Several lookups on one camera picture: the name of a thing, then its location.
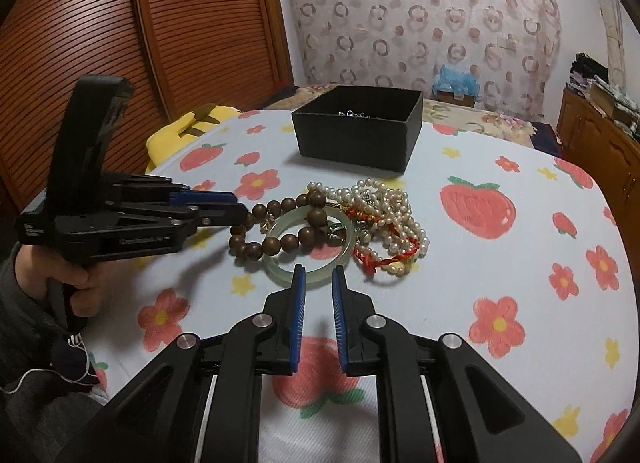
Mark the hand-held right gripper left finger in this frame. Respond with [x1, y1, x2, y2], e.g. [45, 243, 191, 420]
[55, 264, 307, 463]

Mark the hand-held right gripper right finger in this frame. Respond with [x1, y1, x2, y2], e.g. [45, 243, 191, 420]
[332, 264, 586, 463]

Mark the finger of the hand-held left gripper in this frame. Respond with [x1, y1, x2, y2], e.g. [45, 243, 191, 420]
[100, 172, 239, 208]
[107, 203, 249, 244]

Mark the pale green jade bangle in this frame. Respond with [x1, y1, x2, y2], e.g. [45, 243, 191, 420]
[263, 211, 362, 290]

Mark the brown wooden bead bracelet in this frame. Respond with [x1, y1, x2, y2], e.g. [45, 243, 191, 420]
[228, 189, 331, 262]

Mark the red braided cord bracelet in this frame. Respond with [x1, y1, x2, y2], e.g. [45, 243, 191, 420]
[345, 207, 422, 270]

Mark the white pearl necklace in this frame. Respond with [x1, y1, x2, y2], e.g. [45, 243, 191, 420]
[306, 178, 431, 277]

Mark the black cardboard box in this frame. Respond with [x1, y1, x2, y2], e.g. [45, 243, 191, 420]
[291, 85, 425, 174]

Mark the person's left forearm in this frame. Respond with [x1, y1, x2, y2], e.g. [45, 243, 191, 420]
[0, 243, 110, 449]

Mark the person's left hand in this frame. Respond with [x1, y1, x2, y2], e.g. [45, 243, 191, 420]
[13, 242, 135, 319]

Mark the yellow plush pillow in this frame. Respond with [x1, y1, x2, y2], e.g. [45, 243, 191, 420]
[146, 104, 242, 174]

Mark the strawberry print blanket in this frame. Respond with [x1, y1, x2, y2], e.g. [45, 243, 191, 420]
[90, 108, 632, 463]

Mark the wooden louvered wardrobe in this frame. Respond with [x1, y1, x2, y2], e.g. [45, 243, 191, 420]
[0, 0, 295, 224]

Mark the floral bed sheet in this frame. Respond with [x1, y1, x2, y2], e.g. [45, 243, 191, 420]
[265, 83, 561, 150]

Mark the small brown cardboard box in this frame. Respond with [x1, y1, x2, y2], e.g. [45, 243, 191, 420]
[432, 88, 477, 108]

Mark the dark blue bed cover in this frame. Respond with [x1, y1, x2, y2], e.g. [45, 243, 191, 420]
[529, 121, 562, 156]

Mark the wooden sideboard cabinet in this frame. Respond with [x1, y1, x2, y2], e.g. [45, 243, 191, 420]
[556, 85, 640, 264]

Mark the pile of dark clothes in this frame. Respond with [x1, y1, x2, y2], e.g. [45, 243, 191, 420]
[569, 52, 609, 90]

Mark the cardboard box with patterned cloth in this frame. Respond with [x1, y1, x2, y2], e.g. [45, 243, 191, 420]
[590, 77, 640, 130]

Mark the beige wrapped pipe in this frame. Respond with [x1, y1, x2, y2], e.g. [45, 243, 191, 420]
[599, 0, 627, 88]

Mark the thin white cable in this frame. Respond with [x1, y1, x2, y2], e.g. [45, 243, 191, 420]
[0, 333, 97, 395]

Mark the sheer ring pattern curtain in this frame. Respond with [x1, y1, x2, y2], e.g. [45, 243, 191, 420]
[272, 0, 563, 100]

